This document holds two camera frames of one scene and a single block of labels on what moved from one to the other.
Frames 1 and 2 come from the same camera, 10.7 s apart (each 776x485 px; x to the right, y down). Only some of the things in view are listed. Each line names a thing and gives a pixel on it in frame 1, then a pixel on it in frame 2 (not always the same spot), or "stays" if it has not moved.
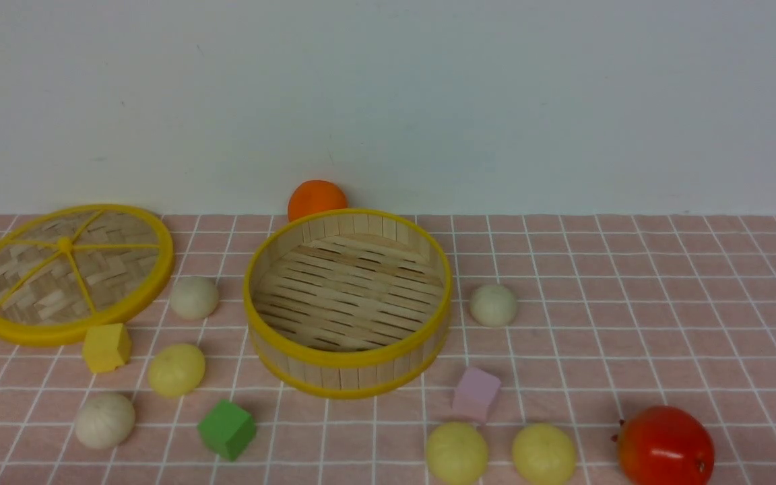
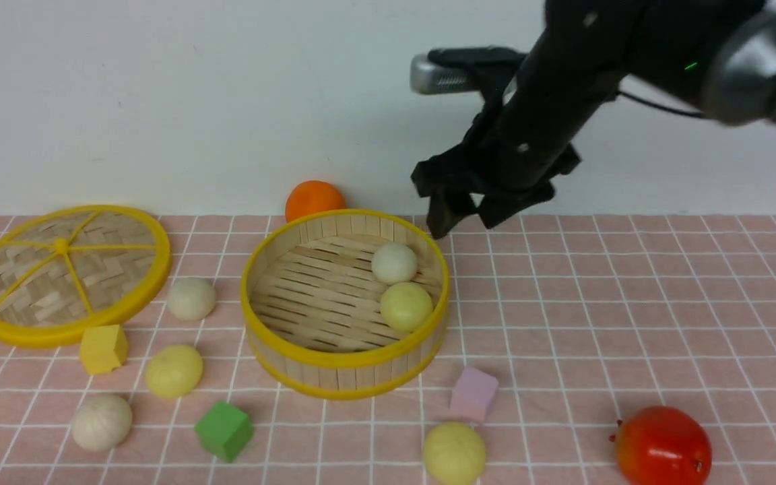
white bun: x=493 y=305 to x=393 y=263
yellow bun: x=457 y=453 stays
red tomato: x=665 y=445 stays
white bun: x=104 y=421 stays
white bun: x=194 y=298 stays
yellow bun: x=544 y=454 to x=405 y=306
